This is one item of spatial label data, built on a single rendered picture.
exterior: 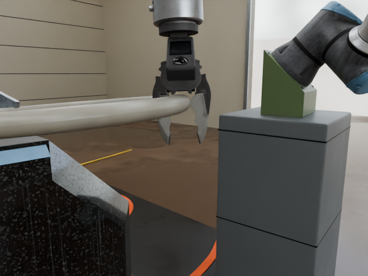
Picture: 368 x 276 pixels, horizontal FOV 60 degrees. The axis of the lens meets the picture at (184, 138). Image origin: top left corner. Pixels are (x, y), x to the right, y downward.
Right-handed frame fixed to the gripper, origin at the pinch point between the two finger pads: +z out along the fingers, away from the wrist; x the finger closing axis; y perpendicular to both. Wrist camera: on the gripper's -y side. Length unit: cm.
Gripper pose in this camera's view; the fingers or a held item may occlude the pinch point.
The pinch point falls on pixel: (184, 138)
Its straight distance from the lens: 58.4
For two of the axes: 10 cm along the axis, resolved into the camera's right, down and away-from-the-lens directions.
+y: 0.1, -1.5, 9.9
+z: 0.5, 9.9, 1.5
